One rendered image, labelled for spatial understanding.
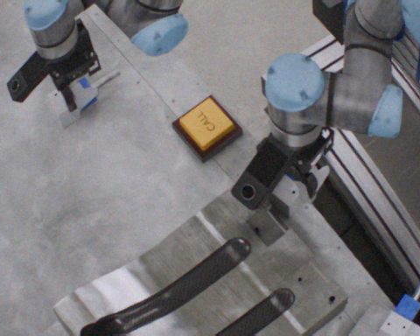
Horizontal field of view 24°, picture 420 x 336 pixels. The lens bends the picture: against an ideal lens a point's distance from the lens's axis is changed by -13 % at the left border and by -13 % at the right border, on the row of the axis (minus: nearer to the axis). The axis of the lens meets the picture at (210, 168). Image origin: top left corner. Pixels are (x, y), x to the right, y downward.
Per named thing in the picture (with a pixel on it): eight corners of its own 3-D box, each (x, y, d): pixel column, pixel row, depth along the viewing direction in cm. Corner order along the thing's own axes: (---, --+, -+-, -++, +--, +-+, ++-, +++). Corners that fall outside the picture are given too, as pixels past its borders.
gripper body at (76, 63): (102, 72, 168) (93, 38, 156) (59, 101, 166) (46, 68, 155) (84, 41, 170) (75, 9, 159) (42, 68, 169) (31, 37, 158)
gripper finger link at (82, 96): (108, 112, 174) (93, 76, 167) (78, 131, 173) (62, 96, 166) (101, 101, 176) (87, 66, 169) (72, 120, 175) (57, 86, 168)
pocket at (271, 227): (269, 211, 165) (269, 202, 161) (291, 236, 163) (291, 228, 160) (246, 229, 164) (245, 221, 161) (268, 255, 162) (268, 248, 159)
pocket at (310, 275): (312, 261, 161) (313, 254, 158) (332, 283, 160) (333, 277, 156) (290, 279, 160) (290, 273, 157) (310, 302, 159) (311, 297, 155)
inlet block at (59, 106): (115, 67, 182) (110, 54, 177) (127, 88, 180) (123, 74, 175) (52, 108, 180) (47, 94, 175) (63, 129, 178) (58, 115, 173)
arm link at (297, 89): (325, 107, 133) (259, 95, 134) (325, 142, 143) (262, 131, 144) (331, 54, 135) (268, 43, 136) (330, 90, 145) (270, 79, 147)
